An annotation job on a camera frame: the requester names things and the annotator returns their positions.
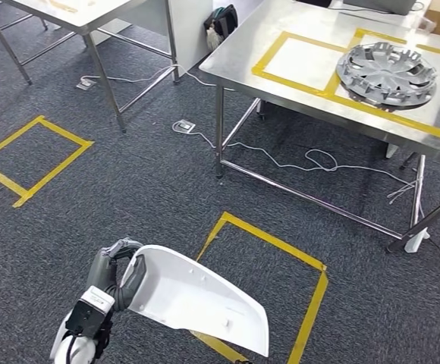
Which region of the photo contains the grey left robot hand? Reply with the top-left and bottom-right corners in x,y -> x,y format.
85,238 -> 147,313

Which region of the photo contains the white plastic shell part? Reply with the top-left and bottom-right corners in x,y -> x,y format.
120,245 -> 270,359

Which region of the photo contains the steel workbench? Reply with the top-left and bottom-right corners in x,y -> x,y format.
199,0 -> 440,255

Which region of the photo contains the yellow workbench tape outline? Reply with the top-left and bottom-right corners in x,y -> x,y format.
251,28 -> 440,146

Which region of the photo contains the yellow floor tape square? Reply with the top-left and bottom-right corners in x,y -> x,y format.
0,115 -> 94,209
189,211 -> 329,364

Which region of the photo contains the steel table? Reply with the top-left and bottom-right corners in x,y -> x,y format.
0,0 -> 181,134

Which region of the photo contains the white desk side panel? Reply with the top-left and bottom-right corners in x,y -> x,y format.
91,0 -> 215,77

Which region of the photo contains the black bag with tassel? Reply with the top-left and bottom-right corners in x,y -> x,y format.
203,4 -> 239,52

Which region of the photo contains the grey plastic wheel cover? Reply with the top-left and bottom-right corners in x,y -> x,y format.
335,41 -> 438,111

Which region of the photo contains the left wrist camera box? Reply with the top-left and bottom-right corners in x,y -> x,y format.
65,285 -> 115,340

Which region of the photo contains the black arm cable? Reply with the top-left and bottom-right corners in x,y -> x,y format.
64,328 -> 86,364

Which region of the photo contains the white floor cable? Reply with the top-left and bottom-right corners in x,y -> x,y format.
172,120 -> 419,205
79,64 -> 236,93

